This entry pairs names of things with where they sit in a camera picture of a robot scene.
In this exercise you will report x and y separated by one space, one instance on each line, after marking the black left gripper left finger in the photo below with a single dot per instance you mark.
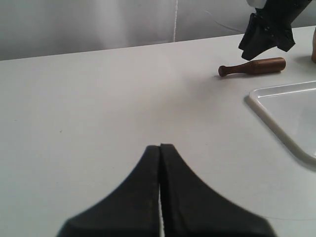
131 210

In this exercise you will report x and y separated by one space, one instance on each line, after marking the white rectangular plastic tray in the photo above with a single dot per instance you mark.
290 113

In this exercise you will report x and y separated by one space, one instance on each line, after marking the brown wooden mortar cup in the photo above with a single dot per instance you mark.
313 56

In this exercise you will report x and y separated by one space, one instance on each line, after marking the white backdrop curtain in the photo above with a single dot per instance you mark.
31 28

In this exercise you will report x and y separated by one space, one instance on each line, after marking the brown wooden pestle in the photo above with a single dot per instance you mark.
255 67

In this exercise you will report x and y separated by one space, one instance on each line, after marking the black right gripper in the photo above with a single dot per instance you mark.
270 26

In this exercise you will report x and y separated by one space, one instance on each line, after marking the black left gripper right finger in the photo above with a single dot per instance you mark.
190 208

